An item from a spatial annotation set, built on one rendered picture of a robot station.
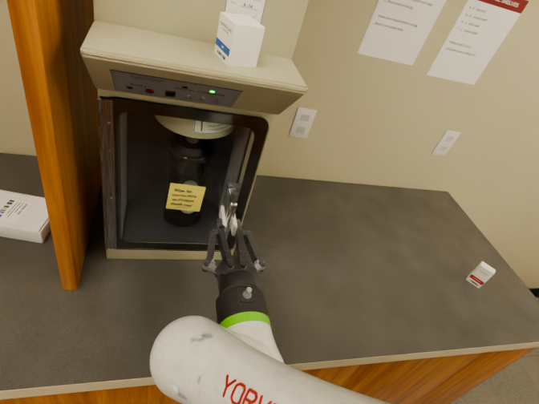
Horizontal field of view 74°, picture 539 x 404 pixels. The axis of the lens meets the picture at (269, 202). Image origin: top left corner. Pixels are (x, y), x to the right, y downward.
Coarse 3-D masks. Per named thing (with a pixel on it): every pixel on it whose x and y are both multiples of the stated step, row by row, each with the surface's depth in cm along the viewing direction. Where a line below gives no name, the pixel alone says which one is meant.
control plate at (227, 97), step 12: (120, 72) 51; (120, 84) 55; (132, 84) 55; (144, 84) 55; (156, 84) 55; (168, 84) 54; (180, 84) 54; (192, 84) 54; (168, 96) 60; (180, 96) 59; (192, 96) 59; (204, 96) 59; (216, 96) 59; (228, 96) 58
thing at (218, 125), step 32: (128, 128) 65; (160, 128) 66; (192, 128) 68; (224, 128) 69; (256, 128) 70; (128, 160) 70; (160, 160) 71; (192, 160) 73; (224, 160) 74; (256, 160) 76; (128, 192) 75; (160, 192) 77; (224, 192) 80; (128, 224) 81; (160, 224) 83; (192, 224) 85
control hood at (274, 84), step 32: (96, 32) 50; (128, 32) 53; (96, 64) 48; (128, 64) 48; (160, 64) 49; (192, 64) 50; (224, 64) 53; (288, 64) 61; (256, 96) 58; (288, 96) 58
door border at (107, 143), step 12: (108, 108) 62; (108, 120) 63; (108, 132) 65; (108, 144) 67; (108, 156) 68; (108, 168) 70; (108, 180) 72; (108, 192) 74; (108, 204) 76; (108, 216) 79; (108, 228) 81; (108, 240) 84
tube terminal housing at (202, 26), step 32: (96, 0) 52; (128, 0) 53; (160, 0) 53; (192, 0) 54; (224, 0) 55; (288, 0) 57; (160, 32) 56; (192, 32) 57; (288, 32) 60; (128, 96) 62; (128, 256) 90; (160, 256) 93; (192, 256) 95
